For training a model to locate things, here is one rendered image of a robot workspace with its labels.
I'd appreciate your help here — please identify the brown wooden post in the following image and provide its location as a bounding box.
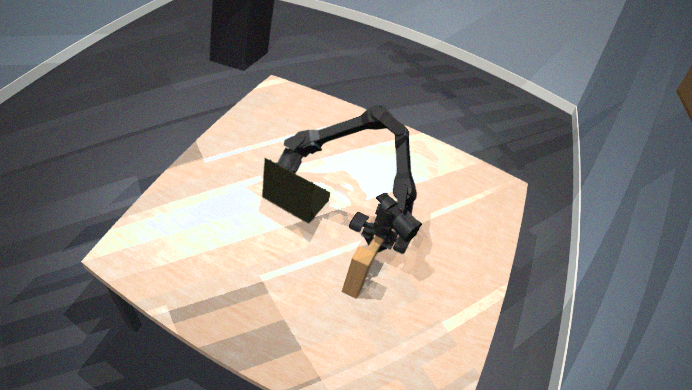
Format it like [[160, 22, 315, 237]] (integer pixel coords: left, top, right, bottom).
[[341, 246, 376, 299]]

